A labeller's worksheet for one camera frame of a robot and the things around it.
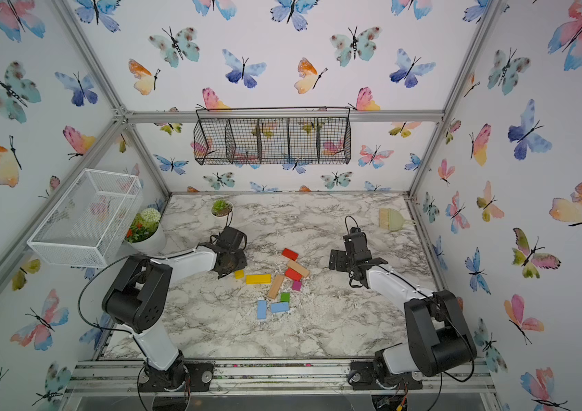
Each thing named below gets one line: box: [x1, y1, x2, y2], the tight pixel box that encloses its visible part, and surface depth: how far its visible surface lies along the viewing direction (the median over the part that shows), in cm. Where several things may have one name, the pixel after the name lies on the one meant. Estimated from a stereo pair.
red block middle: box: [284, 267, 303, 282], surface depth 97 cm
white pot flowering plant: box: [124, 207, 167, 255], surface depth 95 cm
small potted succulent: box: [210, 199, 234, 226], surface depth 106 cm
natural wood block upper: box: [286, 259, 311, 279], surface depth 98 cm
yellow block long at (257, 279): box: [245, 274, 272, 286], surface depth 96 cm
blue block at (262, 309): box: [257, 299, 268, 320], surface depth 88 cm
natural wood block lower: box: [267, 274, 285, 300], surface depth 93 cm
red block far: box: [281, 248, 299, 262], surface depth 103 cm
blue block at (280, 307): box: [270, 302, 291, 314], surface depth 88 cm
